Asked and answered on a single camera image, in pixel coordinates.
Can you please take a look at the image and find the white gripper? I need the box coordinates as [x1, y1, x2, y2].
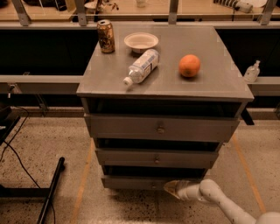
[164, 180, 201, 200]

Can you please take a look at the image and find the grey bottom drawer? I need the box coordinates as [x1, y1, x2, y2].
[101, 165, 207, 191]

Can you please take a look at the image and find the grey drawer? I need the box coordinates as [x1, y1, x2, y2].
[85, 114, 240, 142]
[95, 148, 218, 169]
[101, 165, 207, 191]

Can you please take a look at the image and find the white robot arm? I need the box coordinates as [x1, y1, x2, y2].
[164, 179, 280, 224]

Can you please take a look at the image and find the grey top drawer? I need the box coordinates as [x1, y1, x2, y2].
[85, 114, 240, 142]

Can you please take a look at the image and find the grey middle drawer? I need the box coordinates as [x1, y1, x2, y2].
[95, 148, 218, 169]

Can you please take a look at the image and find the grey wooden drawer cabinet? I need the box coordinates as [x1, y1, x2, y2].
[76, 25, 255, 179]

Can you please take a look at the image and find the orange fruit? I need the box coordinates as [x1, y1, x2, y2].
[178, 54, 200, 78]

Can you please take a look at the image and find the black stand leg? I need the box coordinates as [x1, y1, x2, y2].
[0, 157, 65, 224]

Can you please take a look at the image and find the clear plastic water bottle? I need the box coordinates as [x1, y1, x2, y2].
[123, 49, 159, 87]

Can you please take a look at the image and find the clear hand sanitizer bottle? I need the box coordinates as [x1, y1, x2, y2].
[243, 60, 260, 83]

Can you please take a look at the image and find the white shallow bowl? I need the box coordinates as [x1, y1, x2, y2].
[124, 32, 158, 53]

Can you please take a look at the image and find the gold soda can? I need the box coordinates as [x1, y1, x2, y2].
[97, 19, 115, 53]

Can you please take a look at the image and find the grey metal railing frame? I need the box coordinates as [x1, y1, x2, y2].
[0, 0, 280, 97]

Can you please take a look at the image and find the black floor cable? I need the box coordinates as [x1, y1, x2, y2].
[0, 106, 56, 224]

